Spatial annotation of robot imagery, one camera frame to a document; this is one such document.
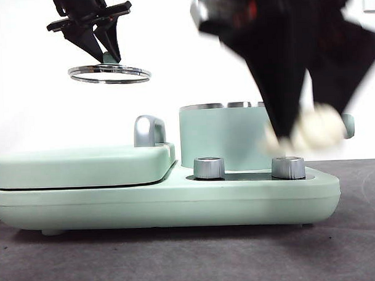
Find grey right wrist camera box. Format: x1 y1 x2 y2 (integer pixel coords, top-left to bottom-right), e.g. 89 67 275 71
190 0 209 26

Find silver control knob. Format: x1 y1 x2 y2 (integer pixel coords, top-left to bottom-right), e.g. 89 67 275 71
193 157 226 181
270 155 306 180

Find glass pot lid green knob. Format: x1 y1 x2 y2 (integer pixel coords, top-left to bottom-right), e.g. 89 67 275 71
67 51 152 86

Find green steamer pot with handle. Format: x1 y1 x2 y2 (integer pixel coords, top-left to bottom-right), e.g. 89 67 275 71
177 97 357 174

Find black control panel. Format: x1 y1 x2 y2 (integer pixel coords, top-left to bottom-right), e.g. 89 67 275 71
185 169 315 184

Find white ridged bun green dots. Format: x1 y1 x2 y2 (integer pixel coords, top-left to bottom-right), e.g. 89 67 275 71
260 101 346 155

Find green breakfast machine base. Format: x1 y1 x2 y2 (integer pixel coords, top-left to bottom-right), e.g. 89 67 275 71
0 158 343 239

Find silver griddle cover handle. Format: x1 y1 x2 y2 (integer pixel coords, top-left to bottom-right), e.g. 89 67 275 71
132 114 167 148

